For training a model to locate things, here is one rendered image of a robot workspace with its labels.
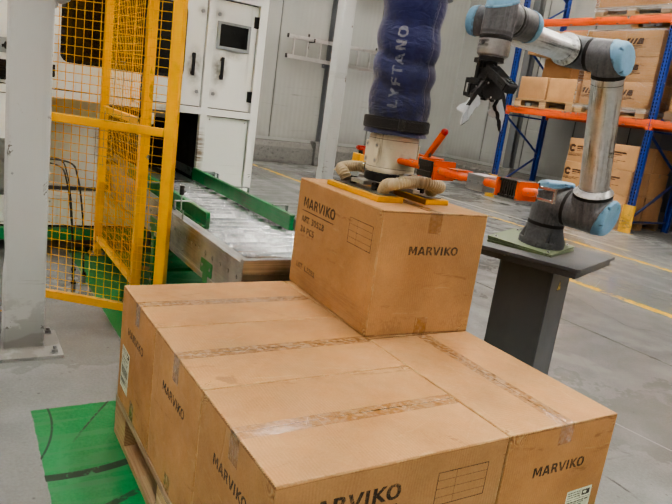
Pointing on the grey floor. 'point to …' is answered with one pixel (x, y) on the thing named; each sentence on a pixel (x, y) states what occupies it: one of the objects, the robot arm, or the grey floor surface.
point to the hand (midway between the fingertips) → (482, 129)
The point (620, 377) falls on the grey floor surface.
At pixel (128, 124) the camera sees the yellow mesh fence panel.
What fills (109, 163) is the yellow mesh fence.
